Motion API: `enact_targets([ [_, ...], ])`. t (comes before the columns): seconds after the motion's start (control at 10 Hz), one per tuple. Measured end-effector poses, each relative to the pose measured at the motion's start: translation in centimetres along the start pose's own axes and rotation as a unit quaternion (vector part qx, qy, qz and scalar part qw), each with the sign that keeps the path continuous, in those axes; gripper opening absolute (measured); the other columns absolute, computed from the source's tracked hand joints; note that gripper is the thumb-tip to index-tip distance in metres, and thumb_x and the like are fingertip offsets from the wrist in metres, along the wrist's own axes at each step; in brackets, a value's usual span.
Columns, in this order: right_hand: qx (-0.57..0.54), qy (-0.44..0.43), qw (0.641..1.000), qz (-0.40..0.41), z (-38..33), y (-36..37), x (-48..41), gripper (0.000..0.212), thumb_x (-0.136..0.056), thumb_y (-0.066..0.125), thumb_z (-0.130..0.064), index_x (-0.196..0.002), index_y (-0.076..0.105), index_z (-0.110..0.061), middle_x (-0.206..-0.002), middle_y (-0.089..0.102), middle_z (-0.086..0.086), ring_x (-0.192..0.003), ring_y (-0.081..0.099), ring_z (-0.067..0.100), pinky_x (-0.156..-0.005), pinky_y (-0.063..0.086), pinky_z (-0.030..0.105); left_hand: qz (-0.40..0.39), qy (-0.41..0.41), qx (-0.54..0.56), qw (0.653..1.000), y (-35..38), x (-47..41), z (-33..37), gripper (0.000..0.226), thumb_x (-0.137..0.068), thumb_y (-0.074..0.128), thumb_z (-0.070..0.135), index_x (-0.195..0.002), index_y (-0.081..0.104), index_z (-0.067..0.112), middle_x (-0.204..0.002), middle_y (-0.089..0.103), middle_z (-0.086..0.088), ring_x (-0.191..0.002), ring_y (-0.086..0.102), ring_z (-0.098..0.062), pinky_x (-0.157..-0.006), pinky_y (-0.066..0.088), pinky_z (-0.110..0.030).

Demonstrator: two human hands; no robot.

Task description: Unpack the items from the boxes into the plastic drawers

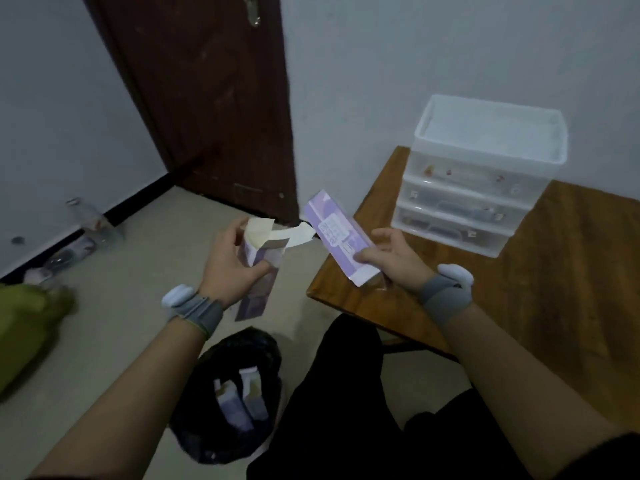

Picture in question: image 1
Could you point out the person's left hand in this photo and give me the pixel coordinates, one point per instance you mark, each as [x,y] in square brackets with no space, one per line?
[225,274]

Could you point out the person's right hand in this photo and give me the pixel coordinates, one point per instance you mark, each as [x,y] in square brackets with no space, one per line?
[400,259]

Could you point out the purple white box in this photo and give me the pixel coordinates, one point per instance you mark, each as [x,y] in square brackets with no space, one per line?
[232,404]
[335,229]
[255,394]
[257,294]

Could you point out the white plastic drawer organizer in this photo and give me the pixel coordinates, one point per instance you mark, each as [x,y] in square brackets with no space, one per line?
[480,159]

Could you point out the person's left forearm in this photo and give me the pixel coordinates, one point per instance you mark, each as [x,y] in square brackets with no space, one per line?
[120,414]

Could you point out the person's right forearm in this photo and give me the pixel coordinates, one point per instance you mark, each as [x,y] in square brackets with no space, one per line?
[520,389]

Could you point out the person's black shirt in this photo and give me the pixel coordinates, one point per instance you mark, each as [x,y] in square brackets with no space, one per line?
[605,459]

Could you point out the grey wristband with white tracker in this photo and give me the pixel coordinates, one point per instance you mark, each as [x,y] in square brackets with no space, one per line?
[445,297]
[200,312]

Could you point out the clear bottle with red label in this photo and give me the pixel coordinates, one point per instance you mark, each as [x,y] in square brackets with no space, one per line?
[97,227]

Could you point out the trash bin with black bag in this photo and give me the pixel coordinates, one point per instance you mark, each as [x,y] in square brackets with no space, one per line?
[200,434]

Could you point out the dark brown wooden door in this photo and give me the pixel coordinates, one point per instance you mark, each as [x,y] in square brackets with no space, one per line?
[210,94]

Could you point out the crumpled clear plastic bottle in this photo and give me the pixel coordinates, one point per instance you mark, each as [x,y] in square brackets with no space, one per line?
[39,277]

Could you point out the green plastic bag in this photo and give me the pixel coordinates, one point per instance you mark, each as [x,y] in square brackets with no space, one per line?
[25,329]

